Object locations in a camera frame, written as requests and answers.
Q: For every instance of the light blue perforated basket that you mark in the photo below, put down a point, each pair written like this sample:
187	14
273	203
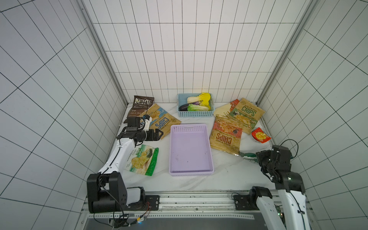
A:
182	99

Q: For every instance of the red snack packet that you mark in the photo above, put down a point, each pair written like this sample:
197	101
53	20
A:
261	135

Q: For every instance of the toy eggplant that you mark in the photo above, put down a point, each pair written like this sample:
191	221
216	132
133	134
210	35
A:
184	107

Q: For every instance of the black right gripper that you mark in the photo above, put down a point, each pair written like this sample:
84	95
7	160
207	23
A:
265	160

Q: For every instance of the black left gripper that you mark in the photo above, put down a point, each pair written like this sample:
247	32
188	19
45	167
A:
156	138

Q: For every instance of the yellow toy cabbage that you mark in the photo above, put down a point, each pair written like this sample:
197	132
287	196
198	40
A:
204	99

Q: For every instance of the green Chuba cassava chips bag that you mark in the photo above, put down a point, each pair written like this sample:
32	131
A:
142	160

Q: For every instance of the beige cassava chips bag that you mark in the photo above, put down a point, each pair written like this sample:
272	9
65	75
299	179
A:
225	110

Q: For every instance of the green sour cream chips bag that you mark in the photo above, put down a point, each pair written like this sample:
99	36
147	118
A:
247	114

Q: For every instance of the green Real chips bag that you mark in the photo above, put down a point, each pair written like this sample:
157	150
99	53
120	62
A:
249	156

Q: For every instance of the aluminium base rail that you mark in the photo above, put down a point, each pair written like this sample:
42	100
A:
198	210

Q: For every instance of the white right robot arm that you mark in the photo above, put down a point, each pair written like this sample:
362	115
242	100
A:
291	214

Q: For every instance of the white toy cabbage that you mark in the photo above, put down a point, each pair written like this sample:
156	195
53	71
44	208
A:
194	100

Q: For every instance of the blue kettle cooked chips bag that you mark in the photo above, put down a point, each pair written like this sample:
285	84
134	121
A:
161	119

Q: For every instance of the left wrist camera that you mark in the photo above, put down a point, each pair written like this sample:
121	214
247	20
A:
138	123

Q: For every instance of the green toy napa cabbage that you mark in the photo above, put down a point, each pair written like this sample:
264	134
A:
197	107

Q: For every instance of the red balsamico tomato chips bag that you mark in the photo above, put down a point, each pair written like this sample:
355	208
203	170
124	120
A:
226	135

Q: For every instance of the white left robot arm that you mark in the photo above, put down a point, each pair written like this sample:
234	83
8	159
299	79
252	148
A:
106	190

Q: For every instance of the brown Kettle chips bag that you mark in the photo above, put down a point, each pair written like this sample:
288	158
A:
140	105

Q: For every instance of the purple perforated basket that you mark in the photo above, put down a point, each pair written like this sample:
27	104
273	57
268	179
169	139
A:
190	151

